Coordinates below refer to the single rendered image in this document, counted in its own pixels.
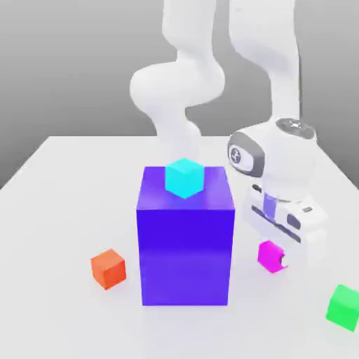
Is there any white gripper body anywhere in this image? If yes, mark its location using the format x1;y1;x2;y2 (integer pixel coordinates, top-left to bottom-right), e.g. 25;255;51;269
242;194;309;255

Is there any small magenta cube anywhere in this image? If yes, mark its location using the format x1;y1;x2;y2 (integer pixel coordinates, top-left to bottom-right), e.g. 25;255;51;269
257;240;289;274

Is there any small green cube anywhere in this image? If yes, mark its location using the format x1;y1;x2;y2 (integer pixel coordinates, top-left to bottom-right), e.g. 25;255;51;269
325;283;359;332

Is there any small cyan cube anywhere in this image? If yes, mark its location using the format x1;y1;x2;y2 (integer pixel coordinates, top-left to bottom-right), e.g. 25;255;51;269
164;157;205;200

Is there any small orange cube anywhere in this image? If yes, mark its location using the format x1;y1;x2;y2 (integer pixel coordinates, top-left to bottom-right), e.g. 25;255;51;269
90;248;127;291

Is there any large purple box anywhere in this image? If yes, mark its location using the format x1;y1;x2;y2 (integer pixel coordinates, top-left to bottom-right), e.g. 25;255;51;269
136;165;236;307

